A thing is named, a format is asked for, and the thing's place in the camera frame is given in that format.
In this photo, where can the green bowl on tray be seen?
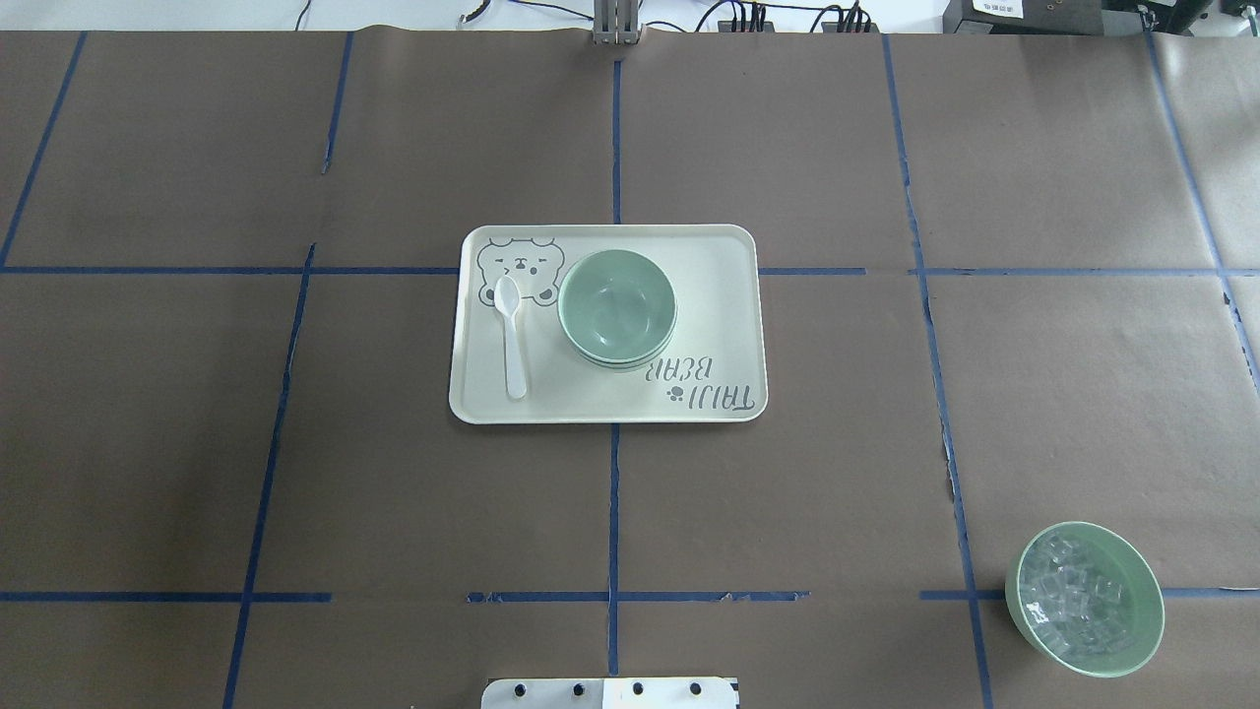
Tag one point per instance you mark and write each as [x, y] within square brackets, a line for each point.
[620, 365]

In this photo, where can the cream bear print tray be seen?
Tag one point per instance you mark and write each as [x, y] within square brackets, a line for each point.
[714, 370]

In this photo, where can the white plastic spoon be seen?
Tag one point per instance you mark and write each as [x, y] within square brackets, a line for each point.
[507, 301]

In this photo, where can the black equipment box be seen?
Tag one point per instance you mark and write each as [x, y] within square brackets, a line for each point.
[1083, 18]

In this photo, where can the green bowl with ice cubes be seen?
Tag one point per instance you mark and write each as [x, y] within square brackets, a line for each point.
[1087, 599]

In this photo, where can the grey metal camera post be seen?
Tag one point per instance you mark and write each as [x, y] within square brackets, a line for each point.
[616, 22]

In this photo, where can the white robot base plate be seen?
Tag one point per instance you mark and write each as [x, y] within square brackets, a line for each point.
[612, 692]

